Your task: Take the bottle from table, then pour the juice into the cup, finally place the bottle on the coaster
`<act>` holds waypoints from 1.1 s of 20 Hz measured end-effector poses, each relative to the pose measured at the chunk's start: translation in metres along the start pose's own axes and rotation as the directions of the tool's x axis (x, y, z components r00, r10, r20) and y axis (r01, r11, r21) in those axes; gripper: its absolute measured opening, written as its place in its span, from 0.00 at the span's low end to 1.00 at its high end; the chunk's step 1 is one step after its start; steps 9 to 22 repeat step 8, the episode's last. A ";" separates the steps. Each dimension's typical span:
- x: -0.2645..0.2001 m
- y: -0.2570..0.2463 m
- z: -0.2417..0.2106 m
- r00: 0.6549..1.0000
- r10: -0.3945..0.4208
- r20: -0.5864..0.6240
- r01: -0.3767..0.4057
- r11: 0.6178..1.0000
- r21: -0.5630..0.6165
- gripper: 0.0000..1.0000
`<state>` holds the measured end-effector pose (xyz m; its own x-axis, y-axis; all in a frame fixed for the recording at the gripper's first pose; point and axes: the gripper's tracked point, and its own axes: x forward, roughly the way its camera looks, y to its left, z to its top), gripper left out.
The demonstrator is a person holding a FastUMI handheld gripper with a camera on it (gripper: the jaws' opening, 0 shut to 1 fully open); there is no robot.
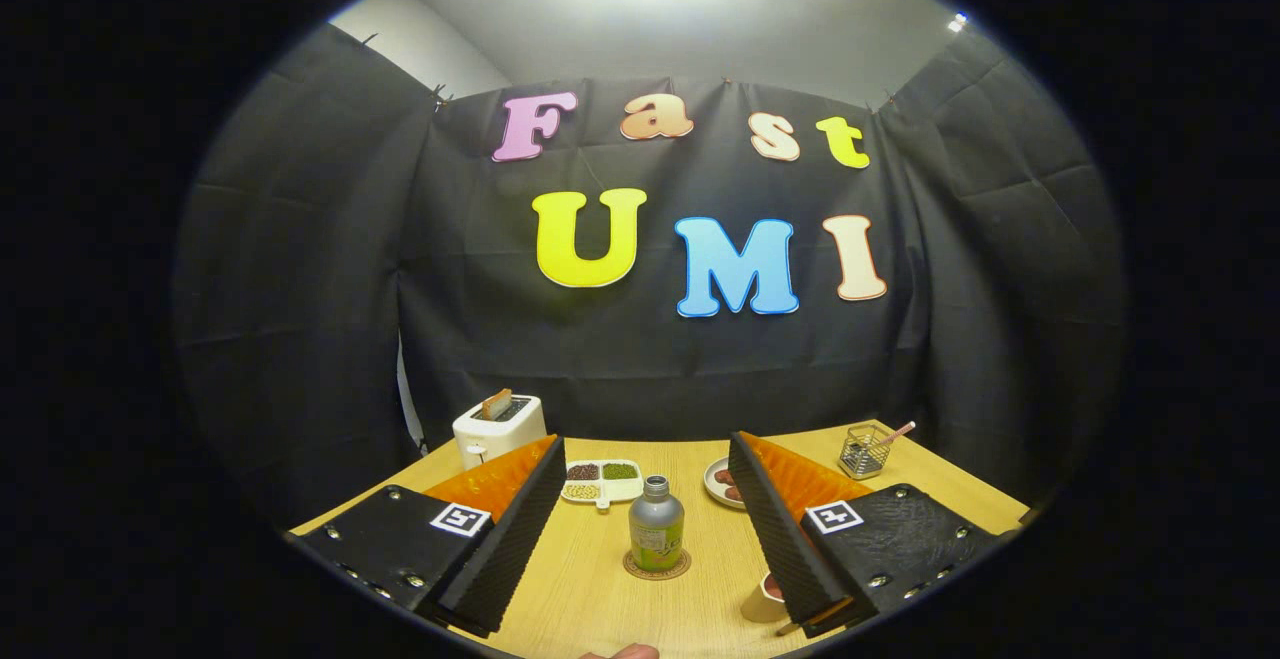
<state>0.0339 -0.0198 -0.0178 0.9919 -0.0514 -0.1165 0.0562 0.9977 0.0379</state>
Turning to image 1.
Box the silver green juice bottle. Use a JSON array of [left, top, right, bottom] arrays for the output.
[[628, 475, 687, 572]]

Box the wooden table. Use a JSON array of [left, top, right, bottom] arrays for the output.
[[290, 419, 1031, 659]]

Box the white toaster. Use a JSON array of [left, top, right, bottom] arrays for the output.
[[452, 394, 548, 471]]

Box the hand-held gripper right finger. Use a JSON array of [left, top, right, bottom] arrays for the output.
[[727, 430, 1001, 640]]

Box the beige cup with wooden handle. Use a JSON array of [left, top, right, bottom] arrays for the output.
[[740, 572, 791, 625]]

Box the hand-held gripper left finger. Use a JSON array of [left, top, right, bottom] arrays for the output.
[[290, 434, 568, 638]]

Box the wire mesh holder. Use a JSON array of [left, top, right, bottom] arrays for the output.
[[838, 423, 893, 481]]

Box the white divided bean dish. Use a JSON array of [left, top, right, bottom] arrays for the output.
[[560, 459, 645, 510]]

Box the round wooden coaster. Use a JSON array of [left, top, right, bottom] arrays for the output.
[[622, 549, 693, 581]]

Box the black backdrop cloth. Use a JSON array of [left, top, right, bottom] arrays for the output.
[[170, 24, 1126, 530]]

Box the white oval plate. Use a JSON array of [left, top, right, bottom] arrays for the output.
[[703, 456, 746, 510]]

